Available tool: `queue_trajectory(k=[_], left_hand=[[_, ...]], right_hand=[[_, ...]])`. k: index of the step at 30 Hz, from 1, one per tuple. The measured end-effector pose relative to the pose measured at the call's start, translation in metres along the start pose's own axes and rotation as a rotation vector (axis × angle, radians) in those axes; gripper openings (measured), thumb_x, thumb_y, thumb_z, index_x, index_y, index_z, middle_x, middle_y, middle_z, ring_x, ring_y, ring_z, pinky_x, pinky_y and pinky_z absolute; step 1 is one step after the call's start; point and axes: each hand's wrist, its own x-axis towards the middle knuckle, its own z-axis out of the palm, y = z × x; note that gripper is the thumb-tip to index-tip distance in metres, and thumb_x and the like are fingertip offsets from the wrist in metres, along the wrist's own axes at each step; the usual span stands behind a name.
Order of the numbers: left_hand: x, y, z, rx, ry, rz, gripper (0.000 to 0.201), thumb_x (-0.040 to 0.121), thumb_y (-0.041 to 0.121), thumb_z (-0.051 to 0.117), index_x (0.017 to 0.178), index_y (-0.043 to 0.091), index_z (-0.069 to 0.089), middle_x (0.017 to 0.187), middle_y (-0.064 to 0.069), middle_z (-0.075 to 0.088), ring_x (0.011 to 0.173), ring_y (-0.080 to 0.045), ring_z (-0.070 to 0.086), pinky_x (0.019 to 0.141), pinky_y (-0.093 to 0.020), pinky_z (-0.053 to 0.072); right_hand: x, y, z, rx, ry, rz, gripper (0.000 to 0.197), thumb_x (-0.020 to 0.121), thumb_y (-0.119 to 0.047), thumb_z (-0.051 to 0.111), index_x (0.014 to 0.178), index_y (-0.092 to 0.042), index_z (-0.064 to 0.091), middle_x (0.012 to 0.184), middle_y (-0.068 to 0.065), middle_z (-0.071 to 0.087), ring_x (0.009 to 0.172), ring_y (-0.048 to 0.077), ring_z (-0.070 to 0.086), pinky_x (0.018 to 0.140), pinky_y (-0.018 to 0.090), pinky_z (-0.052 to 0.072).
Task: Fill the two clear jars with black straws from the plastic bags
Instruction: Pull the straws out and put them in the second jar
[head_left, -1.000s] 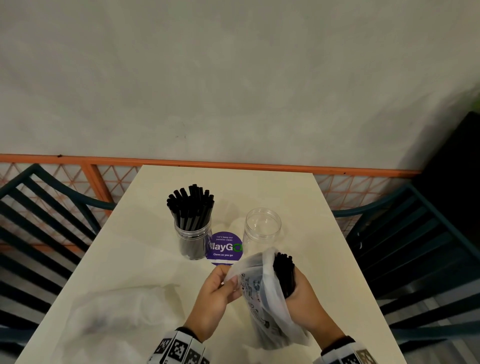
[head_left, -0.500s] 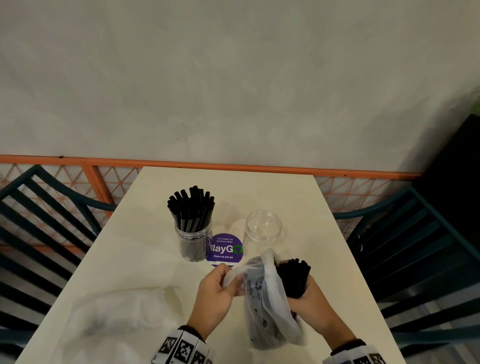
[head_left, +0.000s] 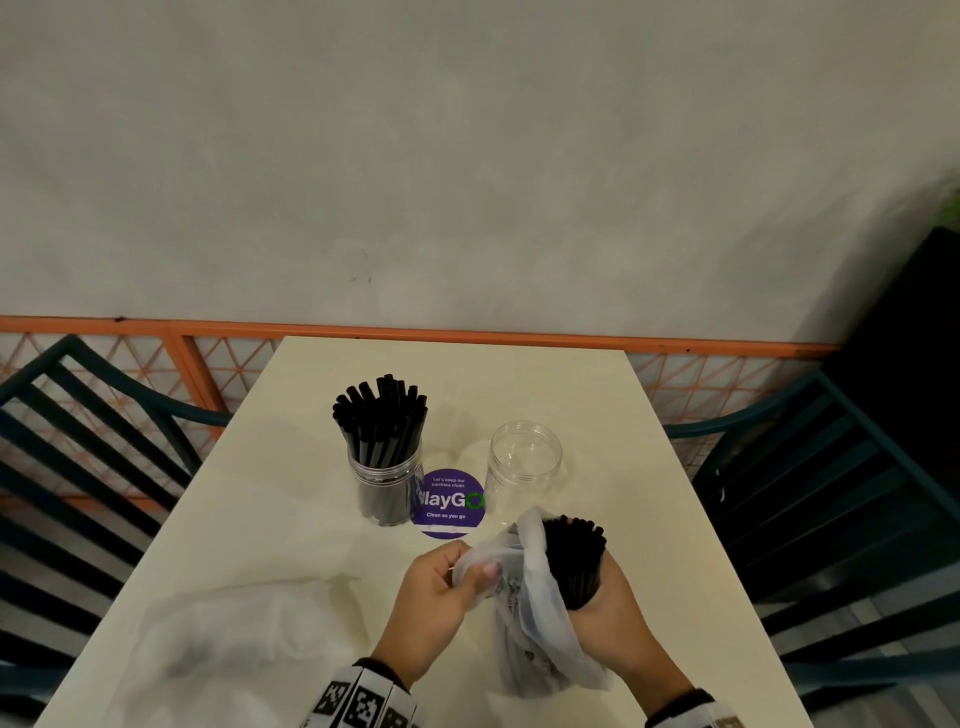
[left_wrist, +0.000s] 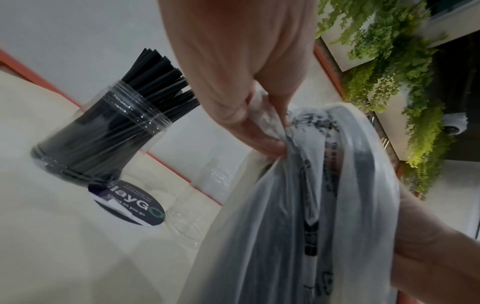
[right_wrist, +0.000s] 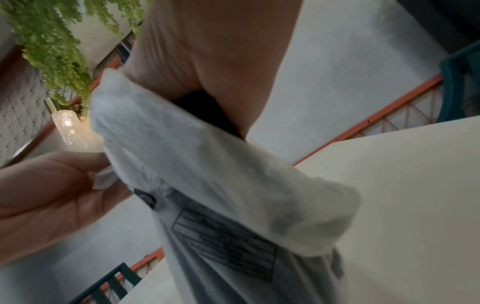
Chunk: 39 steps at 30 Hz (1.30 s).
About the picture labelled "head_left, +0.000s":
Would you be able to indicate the person's left hand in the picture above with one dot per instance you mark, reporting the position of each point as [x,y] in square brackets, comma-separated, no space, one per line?
[420,615]

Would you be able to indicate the person's right hand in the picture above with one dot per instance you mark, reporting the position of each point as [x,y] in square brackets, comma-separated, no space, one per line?
[622,645]

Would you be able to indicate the clear plastic bag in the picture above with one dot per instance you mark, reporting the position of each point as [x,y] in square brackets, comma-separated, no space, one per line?
[225,645]
[532,622]

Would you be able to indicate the black straw bundle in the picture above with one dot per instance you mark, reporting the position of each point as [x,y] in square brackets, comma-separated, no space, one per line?
[379,424]
[574,562]

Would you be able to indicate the clear plastic jar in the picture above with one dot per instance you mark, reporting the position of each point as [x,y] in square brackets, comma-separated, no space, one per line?
[386,495]
[525,472]

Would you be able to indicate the black white marker wristband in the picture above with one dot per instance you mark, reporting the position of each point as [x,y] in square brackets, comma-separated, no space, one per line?
[360,701]
[697,712]

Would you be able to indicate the round purple sticker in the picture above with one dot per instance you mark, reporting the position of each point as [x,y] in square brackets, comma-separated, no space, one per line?
[450,502]

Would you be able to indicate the dark green slatted chair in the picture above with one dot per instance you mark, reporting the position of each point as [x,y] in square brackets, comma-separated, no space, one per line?
[75,480]
[832,510]

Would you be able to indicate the orange mesh fence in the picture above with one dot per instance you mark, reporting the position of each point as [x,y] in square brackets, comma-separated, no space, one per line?
[450,336]

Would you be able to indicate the black planter box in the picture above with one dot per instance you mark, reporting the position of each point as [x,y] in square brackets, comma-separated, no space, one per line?
[907,360]

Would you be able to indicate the green leafy plant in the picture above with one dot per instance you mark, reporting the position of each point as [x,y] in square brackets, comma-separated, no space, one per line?
[951,208]

